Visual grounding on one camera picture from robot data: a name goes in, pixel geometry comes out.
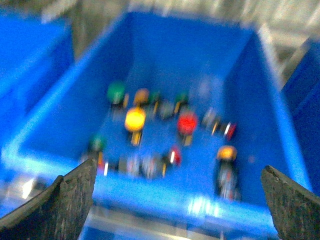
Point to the red button with double block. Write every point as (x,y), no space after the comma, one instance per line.
(150,166)

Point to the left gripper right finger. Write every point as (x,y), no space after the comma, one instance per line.
(295,210)

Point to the blue target bin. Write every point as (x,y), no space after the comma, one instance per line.
(302,93)

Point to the large red mushroom button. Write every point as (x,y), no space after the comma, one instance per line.
(186,126)

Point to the large yellow mushroom button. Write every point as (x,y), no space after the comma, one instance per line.
(134,123)

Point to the green button front left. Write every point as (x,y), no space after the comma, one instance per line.
(96,146)

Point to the large green mushroom button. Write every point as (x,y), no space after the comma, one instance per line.
(116,97)

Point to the small green button right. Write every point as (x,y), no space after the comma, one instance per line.
(181,103)

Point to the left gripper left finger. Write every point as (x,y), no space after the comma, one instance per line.
(57,213)

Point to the orange-yellow small button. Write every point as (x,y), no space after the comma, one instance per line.
(141,97)

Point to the blue source bin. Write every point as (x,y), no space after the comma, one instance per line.
(220,67)

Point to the yellow button with long block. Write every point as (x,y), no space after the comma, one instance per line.
(227,179)

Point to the blue neighbouring bin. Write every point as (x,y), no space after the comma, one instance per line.
(25,43)

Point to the small green button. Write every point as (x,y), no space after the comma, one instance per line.
(154,100)
(181,103)

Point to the small green button left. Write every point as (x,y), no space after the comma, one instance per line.
(154,100)

